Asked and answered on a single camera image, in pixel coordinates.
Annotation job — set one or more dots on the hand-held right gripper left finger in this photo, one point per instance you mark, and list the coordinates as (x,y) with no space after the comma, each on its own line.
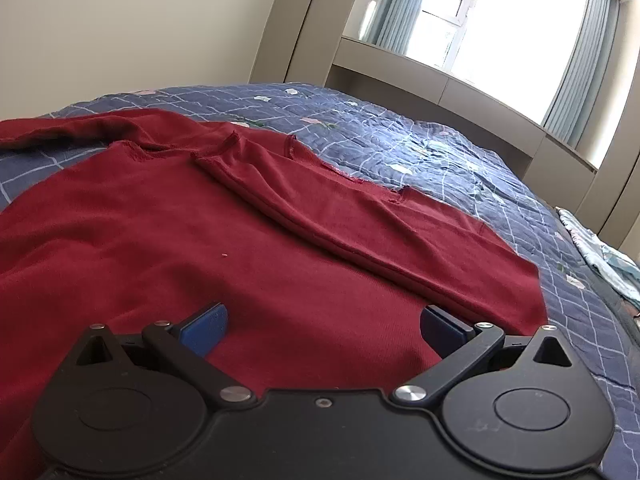
(206,327)

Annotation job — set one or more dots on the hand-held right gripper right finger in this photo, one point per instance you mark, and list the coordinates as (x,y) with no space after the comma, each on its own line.
(440,331)

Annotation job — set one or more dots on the dark red shirt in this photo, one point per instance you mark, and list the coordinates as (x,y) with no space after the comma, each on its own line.
(200,240)

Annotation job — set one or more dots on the light blue patterned cloth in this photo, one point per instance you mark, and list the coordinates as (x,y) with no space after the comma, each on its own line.
(600,255)

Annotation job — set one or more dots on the blue checked floral quilt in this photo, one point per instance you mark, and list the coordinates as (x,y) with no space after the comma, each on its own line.
(400,135)

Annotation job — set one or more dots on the beige window cabinet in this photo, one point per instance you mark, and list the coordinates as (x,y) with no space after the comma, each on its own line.
(450,90)

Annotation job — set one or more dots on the light blue curtain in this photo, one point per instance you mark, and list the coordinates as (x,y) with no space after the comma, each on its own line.
(580,70)
(400,5)

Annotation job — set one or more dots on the window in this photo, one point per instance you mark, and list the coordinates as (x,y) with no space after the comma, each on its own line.
(500,30)

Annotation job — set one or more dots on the tall beige wardrobe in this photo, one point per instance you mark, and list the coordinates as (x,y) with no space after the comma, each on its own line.
(295,25)

